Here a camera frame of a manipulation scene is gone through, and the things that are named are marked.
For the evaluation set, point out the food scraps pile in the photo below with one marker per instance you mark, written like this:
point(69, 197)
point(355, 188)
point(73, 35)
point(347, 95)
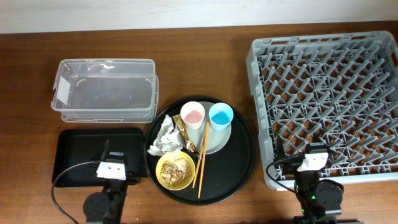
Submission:
point(175, 172)

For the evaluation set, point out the blue cup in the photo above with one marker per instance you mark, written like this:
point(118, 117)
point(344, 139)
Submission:
point(220, 115)

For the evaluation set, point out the round black tray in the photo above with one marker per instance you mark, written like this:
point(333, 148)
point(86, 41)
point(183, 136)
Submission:
point(225, 172)

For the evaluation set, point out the wooden chopstick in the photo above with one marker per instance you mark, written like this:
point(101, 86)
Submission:
point(203, 158)
point(198, 166)

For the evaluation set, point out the white napkin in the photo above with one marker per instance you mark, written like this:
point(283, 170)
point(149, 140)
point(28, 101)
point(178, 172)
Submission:
point(167, 139)

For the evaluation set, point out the gold snack wrapper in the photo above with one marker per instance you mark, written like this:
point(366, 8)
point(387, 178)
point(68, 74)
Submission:
point(187, 143)

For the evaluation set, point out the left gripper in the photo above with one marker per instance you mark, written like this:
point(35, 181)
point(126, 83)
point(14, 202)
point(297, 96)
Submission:
point(125, 175)

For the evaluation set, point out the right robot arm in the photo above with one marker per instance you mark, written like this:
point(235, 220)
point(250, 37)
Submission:
point(320, 200)

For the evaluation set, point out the grey plate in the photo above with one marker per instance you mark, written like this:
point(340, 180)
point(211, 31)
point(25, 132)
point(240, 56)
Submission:
point(216, 139)

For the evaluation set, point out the clear plastic bin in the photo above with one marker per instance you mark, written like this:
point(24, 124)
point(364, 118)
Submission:
point(106, 90)

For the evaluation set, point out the black rectangular tray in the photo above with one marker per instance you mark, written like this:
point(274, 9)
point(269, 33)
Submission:
point(77, 146)

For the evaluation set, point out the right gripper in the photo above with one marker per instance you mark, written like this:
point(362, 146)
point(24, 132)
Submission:
point(329, 152)

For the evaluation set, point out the grey dishwasher rack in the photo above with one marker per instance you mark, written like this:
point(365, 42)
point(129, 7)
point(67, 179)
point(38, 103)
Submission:
point(341, 87)

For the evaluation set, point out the yellow bowl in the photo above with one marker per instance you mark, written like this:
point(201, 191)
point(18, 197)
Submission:
point(169, 157)

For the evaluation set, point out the pink cup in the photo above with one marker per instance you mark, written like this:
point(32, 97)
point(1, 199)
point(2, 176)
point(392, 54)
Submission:
point(192, 114)

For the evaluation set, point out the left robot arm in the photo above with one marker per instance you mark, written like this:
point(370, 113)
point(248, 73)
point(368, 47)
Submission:
point(107, 206)

